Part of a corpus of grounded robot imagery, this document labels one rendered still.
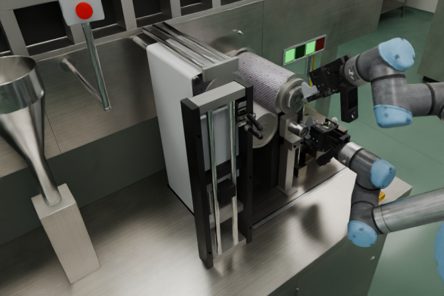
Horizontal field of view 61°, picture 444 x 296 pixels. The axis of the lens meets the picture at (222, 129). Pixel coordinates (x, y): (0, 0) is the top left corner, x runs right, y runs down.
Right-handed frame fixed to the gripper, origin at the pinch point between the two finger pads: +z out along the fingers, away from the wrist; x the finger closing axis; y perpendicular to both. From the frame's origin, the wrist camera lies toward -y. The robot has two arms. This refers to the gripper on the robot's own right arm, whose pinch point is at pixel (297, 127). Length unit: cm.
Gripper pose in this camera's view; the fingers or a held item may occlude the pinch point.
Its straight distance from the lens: 131.7
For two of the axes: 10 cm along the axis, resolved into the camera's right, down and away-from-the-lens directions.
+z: -5.8, -4.5, 6.8
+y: -0.4, -8.1, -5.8
